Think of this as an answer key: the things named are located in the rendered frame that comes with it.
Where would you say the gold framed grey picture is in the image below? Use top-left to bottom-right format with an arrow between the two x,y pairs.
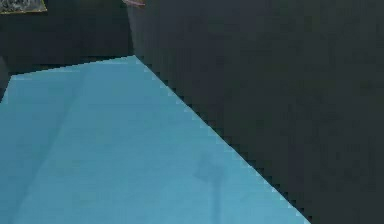
0,0 -> 48,15

